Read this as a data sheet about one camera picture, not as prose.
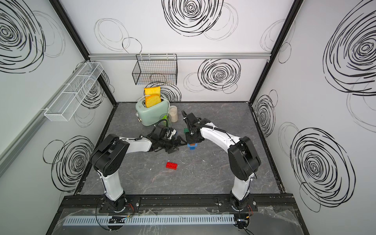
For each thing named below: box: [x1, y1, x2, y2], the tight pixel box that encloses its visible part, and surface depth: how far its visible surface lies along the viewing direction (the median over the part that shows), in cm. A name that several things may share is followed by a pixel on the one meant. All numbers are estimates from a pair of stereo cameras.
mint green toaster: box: [135, 97, 170, 127], surface depth 101 cm
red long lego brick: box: [165, 161, 178, 170], surface depth 88 cm
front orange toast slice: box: [145, 94, 162, 108], surface depth 96 cm
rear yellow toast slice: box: [143, 86, 161, 96], surface depth 101 cm
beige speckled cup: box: [168, 105, 179, 123], surface depth 104 cm
